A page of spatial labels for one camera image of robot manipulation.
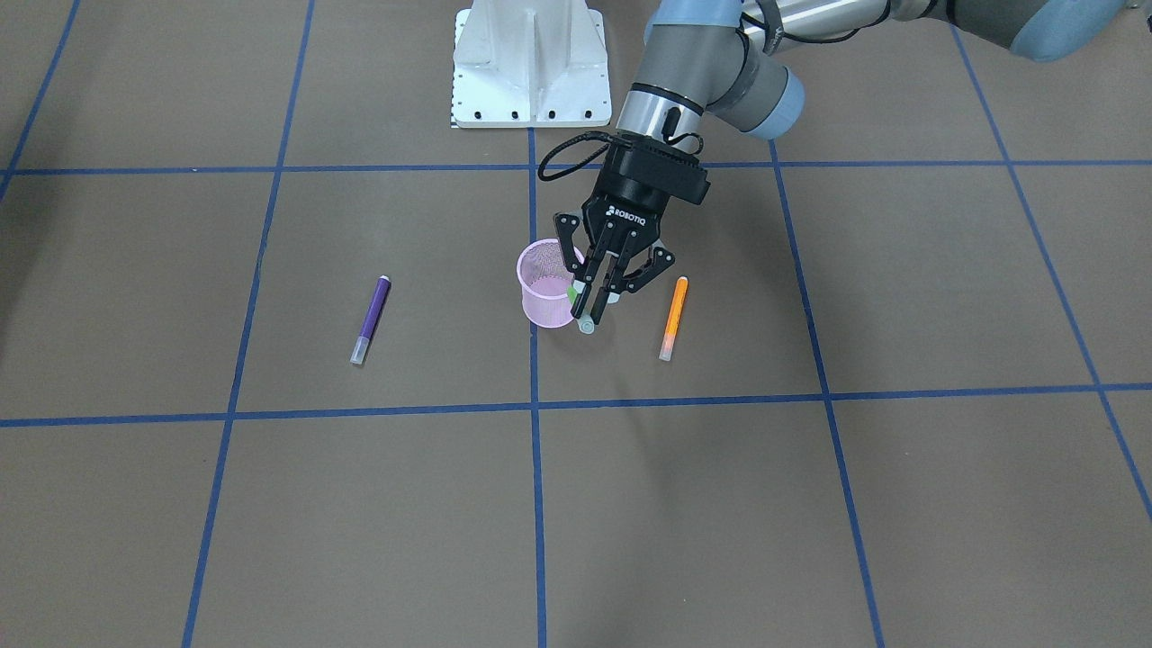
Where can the purple marker pen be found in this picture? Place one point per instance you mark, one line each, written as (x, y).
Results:
(371, 319)

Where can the orange marker pen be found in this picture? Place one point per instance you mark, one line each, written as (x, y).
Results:
(675, 313)

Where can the pink mesh pen holder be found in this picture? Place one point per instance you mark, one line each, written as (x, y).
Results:
(546, 284)

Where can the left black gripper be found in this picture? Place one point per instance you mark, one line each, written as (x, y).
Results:
(627, 214)

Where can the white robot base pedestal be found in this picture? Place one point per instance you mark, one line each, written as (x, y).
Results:
(530, 64)

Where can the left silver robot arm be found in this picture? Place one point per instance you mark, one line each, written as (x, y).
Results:
(717, 57)

